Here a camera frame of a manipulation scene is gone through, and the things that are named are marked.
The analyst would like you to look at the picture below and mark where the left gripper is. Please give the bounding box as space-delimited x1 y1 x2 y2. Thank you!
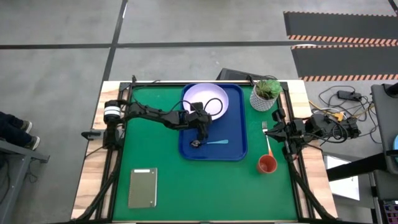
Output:
186 110 214 144

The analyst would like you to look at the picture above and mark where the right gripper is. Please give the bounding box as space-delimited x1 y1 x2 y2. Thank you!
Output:
264 121 304 147

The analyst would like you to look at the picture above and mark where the spoon with blue handle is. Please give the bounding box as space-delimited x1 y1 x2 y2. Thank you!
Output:
190 139 229 148

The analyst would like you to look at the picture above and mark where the orange cup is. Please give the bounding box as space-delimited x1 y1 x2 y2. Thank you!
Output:
256 154 278 174

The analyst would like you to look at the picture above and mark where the white bowl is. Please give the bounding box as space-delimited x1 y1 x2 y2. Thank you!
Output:
182 83 229 121

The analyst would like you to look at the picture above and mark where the blue plastic tray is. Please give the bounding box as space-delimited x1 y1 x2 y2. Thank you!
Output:
178 83 249 162

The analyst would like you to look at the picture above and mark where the succulent in white patterned pot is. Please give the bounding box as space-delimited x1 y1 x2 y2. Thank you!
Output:
249 79 283 112

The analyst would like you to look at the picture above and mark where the green table mat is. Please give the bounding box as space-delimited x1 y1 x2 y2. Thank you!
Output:
112 84 299 222

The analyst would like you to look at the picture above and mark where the black monitor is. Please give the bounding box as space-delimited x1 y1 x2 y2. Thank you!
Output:
216 67 278 83

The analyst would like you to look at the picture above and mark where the black power adapter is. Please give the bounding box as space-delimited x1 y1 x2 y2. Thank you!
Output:
337 90 363 101

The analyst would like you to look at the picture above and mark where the white paper sheet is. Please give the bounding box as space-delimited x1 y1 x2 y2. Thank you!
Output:
323 155 361 202

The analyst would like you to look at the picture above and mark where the black metal bar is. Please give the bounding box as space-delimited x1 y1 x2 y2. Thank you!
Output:
326 152 398 182

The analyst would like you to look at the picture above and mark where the black mat orange striped edge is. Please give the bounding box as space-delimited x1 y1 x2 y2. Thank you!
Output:
283 11 398 46
291 44 398 82

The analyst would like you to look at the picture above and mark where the grey cart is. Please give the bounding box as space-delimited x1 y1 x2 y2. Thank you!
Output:
371 82 398 175

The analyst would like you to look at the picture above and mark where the person's shoe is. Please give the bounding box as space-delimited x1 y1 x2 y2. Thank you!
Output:
20 120 34 134
24 135 41 151

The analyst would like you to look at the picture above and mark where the grey metal bench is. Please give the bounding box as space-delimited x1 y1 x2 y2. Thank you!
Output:
0 139 50 224

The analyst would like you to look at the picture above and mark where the person's leg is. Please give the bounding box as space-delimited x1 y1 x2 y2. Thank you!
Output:
0 111 25 147

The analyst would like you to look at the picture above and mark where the fork with orange handle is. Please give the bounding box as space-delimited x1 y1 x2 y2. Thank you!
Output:
261 121 274 157

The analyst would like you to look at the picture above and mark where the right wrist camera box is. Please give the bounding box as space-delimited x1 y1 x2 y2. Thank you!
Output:
272 108 286 123

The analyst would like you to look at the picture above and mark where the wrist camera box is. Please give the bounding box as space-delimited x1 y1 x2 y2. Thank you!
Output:
190 101 205 113
272 108 286 123

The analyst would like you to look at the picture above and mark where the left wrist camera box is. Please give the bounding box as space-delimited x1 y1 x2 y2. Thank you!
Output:
190 101 205 113

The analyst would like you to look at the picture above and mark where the black camera cable loop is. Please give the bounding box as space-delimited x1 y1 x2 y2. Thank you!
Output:
174 97 224 118

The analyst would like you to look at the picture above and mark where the yellow cable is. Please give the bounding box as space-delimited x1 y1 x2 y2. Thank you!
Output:
308 100 345 121

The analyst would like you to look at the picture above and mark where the black cable tangle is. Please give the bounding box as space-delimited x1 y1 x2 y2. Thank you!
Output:
317 85 382 144

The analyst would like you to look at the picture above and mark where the black table-edge bracket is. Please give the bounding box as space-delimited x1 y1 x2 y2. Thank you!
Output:
81 130 103 140

